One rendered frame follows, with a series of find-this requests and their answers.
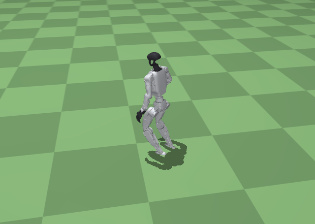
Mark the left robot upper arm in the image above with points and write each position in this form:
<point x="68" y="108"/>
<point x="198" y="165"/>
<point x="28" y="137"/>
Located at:
<point x="148" y="84"/>

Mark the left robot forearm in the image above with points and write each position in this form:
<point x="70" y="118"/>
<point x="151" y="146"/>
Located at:
<point x="145" y="103"/>

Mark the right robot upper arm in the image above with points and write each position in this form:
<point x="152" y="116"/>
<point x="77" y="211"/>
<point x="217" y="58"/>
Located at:
<point x="168" y="76"/>

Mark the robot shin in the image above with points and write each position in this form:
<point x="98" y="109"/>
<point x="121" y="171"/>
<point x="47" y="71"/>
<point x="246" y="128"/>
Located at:
<point x="164" y="133"/>
<point x="153" y="140"/>

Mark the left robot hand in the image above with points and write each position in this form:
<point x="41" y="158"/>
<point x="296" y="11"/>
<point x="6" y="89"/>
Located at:
<point x="139" y="115"/>

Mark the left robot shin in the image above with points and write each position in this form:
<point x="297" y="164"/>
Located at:
<point x="153" y="140"/>

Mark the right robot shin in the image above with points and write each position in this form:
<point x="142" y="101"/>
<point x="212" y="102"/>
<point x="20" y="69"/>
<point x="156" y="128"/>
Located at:
<point x="164" y="133"/>

